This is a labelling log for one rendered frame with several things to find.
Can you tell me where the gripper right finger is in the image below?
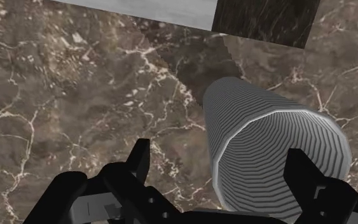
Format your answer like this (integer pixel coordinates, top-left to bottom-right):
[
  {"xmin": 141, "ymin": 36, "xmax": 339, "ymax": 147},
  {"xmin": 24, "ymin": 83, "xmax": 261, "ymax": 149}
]
[{"xmin": 283, "ymin": 148, "xmax": 358, "ymax": 224}]

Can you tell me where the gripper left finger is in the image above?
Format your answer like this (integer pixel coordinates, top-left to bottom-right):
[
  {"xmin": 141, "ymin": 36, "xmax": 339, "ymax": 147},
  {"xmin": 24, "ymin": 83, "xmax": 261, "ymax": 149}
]
[{"xmin": 23, "ymin": 138, "xmax": 182, "ymax": 224}]

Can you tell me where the grey ribbed cylindrical cup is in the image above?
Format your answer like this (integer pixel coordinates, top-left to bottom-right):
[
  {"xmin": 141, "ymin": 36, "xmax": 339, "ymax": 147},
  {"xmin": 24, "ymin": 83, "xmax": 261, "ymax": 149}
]
[{"xmin": 202, "ymin": 76, "xmax": 352, "ymax": 220}]

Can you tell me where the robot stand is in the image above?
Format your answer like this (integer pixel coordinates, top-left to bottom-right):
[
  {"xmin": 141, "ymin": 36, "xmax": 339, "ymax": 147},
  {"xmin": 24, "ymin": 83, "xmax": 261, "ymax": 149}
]
[{"xmin": 210, "ymin": 0, "xmax": 321, "ymax": 49}]

